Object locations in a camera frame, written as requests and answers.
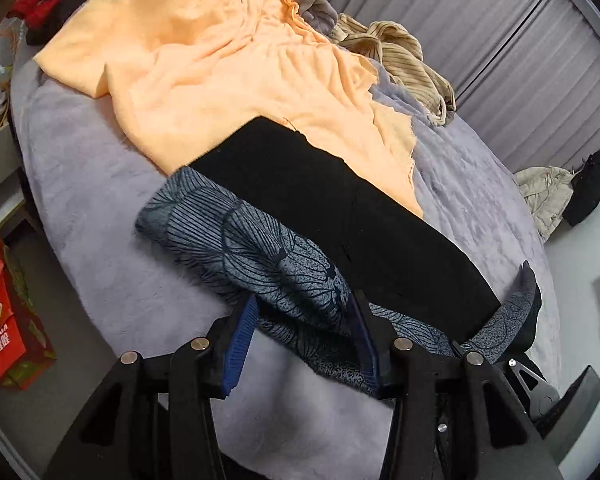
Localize grey pleated curtain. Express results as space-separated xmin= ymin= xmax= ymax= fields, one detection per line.
xmin=328 ymin=0 xmax=600 ymax=170

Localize black hanging jacket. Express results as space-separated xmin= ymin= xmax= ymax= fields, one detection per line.
xmin=562 ymin=150 xmax=600 ymax=228

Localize blue grey patterned garment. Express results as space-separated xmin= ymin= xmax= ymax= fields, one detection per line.
xmin=134 ymin=164 xmax=543 ymax=399

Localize grey mauve garment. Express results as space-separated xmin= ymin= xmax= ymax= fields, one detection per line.
xmin=296 ymin=0 xmax=338 ymax=36

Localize tan striped garment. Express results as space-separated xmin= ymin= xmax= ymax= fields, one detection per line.
xmin=329 ymin=13 xmax=456 ymax=126

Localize cream puffer jacket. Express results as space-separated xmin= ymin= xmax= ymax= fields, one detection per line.
xmin=515 ymin=166 xmax=574 ymax=243

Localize lavender plush bed cover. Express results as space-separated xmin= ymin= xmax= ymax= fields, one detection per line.
xmin=12 ymin=53 xmax=560 ymax=479

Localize black pants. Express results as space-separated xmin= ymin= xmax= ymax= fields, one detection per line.
xmin=189 ymin=117 xmax=501 ymax=342

